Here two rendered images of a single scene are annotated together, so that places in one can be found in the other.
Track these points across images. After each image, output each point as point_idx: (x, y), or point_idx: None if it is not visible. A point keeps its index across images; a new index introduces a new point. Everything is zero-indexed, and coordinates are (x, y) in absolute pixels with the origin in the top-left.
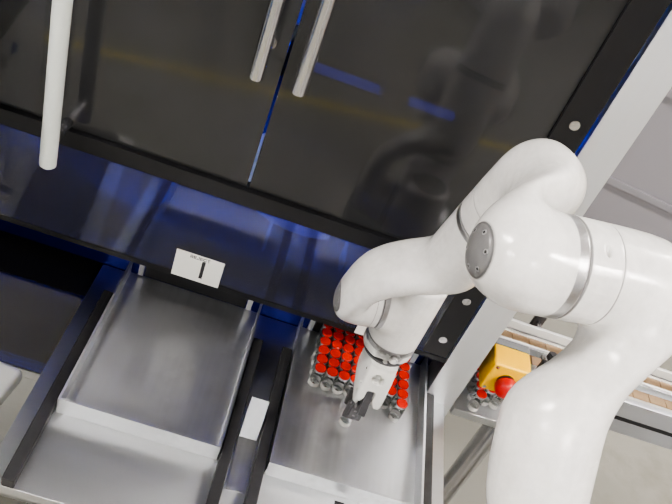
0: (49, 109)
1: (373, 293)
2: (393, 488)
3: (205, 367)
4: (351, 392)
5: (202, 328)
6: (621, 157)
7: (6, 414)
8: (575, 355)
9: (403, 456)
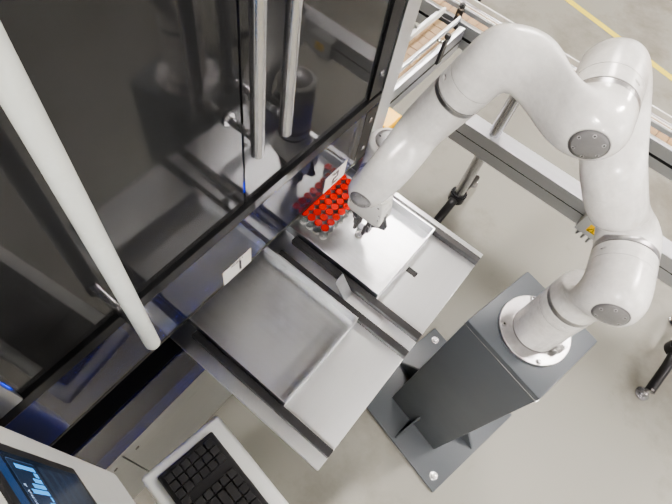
0: (145, 324)
1: (401, 184)
2: (410, 234)
3: (285, 296)
4: (357, 221)
5: (250, 283)
6: None
7: (167, 429)
8: None
9: (392, 216)
